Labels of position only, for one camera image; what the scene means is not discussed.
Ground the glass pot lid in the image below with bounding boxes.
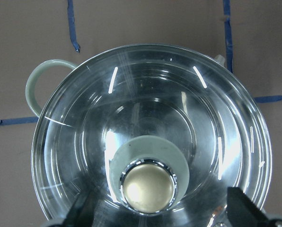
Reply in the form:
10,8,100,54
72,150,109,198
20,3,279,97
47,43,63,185
31,44,272,227

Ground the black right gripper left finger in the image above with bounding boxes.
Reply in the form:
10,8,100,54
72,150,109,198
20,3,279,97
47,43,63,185
62,189,99,227

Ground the pale green cooking pot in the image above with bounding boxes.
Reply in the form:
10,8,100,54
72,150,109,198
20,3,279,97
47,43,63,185
25,54,227,119

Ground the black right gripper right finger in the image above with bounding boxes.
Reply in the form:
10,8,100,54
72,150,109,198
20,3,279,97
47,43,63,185
227,187,273,227

